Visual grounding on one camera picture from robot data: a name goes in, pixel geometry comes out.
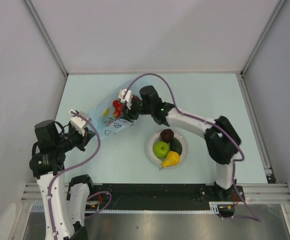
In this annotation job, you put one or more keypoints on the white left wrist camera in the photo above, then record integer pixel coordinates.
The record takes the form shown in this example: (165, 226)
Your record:
(79, 121)

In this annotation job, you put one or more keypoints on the yellow fake lemon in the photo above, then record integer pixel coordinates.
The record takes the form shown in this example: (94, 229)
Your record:
(106, 112)

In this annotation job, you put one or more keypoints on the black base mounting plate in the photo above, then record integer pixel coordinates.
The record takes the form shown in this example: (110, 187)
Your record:
(166, 197)

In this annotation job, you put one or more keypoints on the light blue printed plastic bag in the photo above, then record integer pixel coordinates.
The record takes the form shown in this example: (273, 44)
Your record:
(106, 116)

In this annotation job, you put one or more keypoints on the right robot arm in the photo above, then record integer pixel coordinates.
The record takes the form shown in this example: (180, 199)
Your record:
(221, 138)

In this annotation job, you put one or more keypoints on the yellow fake pear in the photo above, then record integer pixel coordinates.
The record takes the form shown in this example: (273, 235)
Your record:
(170, 160)

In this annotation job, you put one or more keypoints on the blue slotted cable duct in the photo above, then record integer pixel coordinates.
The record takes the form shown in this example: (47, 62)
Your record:
(37, 208)

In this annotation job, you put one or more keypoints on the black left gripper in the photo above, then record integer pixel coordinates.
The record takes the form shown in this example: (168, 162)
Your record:
(84, 140)

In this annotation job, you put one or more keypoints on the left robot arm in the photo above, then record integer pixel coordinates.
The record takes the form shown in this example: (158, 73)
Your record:
(63, 208)

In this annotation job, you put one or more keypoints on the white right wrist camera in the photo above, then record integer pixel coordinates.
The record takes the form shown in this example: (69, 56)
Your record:
(125, 97)

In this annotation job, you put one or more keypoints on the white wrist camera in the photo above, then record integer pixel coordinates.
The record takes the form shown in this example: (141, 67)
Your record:
(79, 121)
(125, 97)

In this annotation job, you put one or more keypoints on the white paper plate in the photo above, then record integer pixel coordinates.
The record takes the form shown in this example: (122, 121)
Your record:
(154, 138)

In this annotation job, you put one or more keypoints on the green fake apple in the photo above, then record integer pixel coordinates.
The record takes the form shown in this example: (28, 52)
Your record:
(161, 149)

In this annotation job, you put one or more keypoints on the dark red fake fruit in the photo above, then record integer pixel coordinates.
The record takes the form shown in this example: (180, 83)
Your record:
(167, 135)

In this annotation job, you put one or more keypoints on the red fake strawberry bunch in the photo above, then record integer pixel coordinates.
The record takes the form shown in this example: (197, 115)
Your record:
(117, 108)

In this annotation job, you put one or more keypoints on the dark green fake avocado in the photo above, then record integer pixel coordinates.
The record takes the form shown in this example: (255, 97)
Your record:
(176, 146)

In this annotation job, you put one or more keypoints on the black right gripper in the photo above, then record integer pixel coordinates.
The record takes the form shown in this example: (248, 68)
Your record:
(130, 115)

